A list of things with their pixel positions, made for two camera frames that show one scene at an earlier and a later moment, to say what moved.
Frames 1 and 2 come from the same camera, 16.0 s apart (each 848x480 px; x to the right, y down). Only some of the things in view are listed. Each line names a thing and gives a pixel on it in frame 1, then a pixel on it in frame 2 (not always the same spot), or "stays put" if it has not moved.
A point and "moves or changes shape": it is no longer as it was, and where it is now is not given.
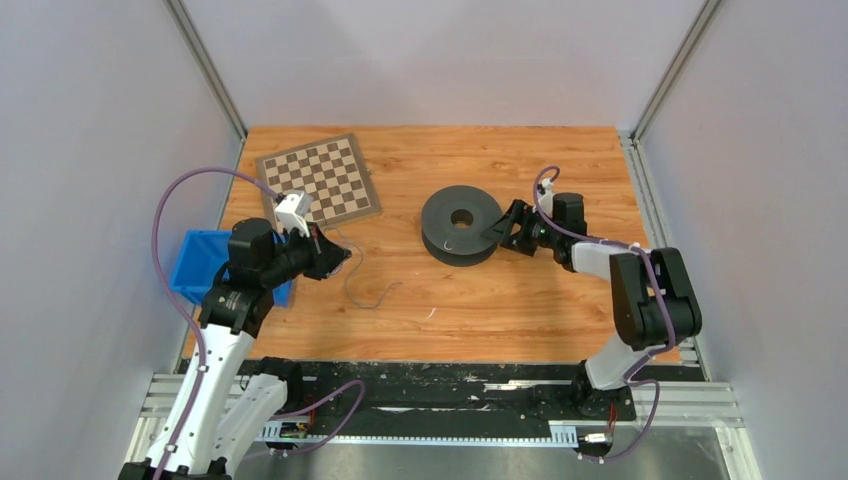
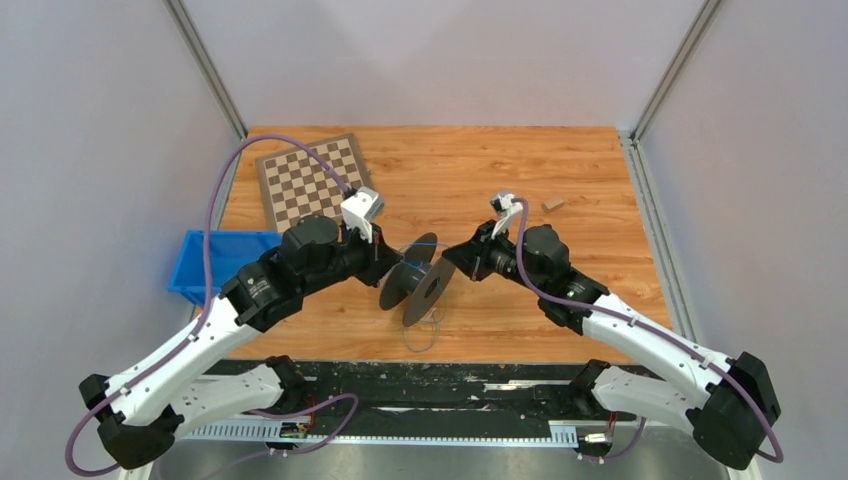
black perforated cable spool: [452, 223] -> [421, 282]
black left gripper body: [296, 254] -> [353, 253]
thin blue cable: [355, 270] moves or changes shape
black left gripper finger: [325, 256] -> [372, 273]
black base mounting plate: [367, 394] stays put
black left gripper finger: [324, 243] -> [389, 255]
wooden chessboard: [334, 173] stays put
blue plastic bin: [201, 259] stays put
